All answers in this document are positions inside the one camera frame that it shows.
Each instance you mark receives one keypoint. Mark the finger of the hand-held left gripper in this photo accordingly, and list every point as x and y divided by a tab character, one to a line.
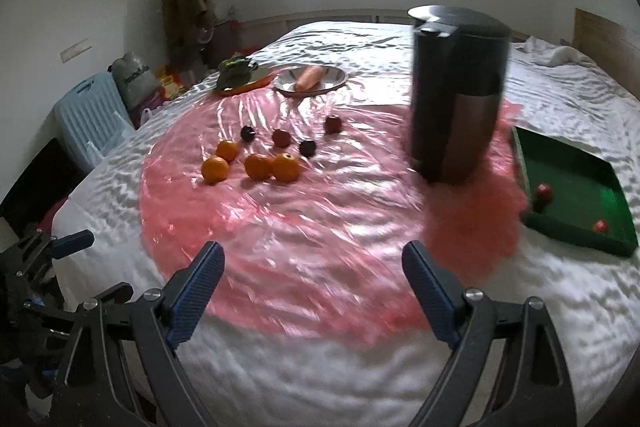
72	243
114	293

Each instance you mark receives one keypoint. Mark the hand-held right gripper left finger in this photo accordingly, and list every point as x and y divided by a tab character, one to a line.
200	292

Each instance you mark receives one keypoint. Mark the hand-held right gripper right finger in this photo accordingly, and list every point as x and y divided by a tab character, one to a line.
430	297

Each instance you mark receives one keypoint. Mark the orange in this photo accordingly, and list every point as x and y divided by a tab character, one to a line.
286	167
258	166
215	169
226	150

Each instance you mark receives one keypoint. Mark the dark furniture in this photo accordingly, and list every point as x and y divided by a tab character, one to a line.
35	182

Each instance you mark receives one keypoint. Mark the pink plastic sheet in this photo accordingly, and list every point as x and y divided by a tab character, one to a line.
325	232

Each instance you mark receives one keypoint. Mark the light blue plastic stool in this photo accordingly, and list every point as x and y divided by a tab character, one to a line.
90	117

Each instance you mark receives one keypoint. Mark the white plastic bag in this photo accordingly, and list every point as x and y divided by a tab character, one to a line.
149	113

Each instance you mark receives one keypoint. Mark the small red fruit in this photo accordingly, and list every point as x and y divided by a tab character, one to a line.
333	124
544	194
601	226
281	137

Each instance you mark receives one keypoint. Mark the dark purple plum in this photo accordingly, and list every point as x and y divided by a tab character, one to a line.
247	133
307	148

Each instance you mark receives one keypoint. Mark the grey bag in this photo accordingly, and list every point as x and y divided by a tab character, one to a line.
132	79

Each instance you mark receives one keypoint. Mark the green tray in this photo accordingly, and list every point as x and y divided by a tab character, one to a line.
570	177

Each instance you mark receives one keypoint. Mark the yellow and red snack packets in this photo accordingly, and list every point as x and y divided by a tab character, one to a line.
170	82

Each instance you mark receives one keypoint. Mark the black steel canister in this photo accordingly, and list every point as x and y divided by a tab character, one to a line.
457	107

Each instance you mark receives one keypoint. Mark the orange plate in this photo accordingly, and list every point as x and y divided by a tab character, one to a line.
260	82

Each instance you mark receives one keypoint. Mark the green leafy vegetable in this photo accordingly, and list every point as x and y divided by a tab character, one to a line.
235	72

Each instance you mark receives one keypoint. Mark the silver metal plate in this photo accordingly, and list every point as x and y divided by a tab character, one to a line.
330	82

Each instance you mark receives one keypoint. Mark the carrot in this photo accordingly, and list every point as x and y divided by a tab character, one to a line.
309	78

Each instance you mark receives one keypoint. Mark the hanging brown coat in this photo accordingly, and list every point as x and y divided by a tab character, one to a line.
182	2

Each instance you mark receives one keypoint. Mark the crumpled white cloth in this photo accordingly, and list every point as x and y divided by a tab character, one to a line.
555	52

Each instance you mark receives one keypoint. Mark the wooden headboard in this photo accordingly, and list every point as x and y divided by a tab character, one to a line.
605	47

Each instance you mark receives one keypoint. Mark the white wall plate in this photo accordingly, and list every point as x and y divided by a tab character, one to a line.
75	49

